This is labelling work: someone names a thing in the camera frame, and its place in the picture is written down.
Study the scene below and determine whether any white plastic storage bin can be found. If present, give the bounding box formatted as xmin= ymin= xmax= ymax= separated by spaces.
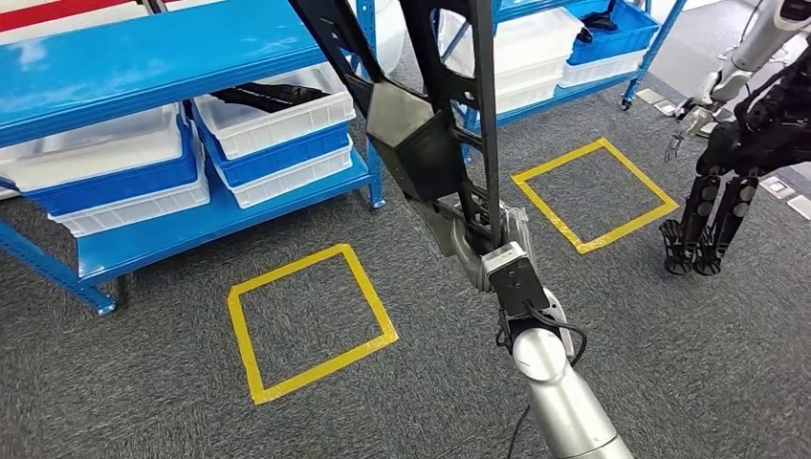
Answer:
xmin=192 ymin=63 xmax=358 ymax=161
xmin=211 ymin=136 xmax=355 ymax=210
xmin=559 ymin=47 xmax=648 ymax=89
xmin=0 ymin=104 xmax=185 ymax=191
xmin=49 ymin=142 xmax=211 ymax=239
xmin=493 ymin=59 xmax=562 ymax=116
xmin=437 ymin=6 xmax=584 ymax=80

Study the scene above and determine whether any black plastic plate frame part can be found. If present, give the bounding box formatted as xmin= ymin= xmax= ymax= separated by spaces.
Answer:
xmin=288 ymin=0 xmax=512 ymax=254

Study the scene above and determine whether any silver floor outlet plate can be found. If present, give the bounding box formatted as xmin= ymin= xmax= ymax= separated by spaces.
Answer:
xmin=756 ymin=174 xmax=811 ymax=222
xmin=635 ymin=87 xmax=679 ymax=119

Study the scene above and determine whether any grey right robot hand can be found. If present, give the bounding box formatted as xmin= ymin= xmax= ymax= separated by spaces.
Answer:
xmin=405 ymin=192 xmax=539 ymax=293

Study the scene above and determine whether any yellow floor tape square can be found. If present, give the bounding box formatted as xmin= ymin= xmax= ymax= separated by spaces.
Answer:
xmin=510 ymin=137 xmax=680 ymax=256
xmin=228 ymin=243 xmax=401 ymax=406

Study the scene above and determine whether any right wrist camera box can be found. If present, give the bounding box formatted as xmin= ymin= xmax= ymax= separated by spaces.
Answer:
xmin=479 ymin=240 xmax=553 ymax=318

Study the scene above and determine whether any blue plastic storage bin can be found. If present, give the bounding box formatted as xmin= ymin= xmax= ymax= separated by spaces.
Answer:
xmin=566 ymin=0 xmax=660 ymax=67
xmin=189 ymin=104 xmax=353 ymax=189
xmin=18 ymin=114 xmax=201 ymax=217

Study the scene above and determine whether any black and silver humanoid robot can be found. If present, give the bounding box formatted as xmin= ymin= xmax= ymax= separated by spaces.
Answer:
xmin=658 ymin=0 xmax=811 ymax=276

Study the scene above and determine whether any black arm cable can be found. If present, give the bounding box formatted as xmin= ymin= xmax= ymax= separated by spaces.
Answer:
xmin=496 ymin=300 xmax=589 ymax=459

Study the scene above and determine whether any blue metal shelf rack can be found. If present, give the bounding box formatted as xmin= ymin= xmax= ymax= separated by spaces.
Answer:
xmin=437 ymin=0 xmax=689 ymax=128
xmin=0 ymin=0 xmax=387 ymax=318

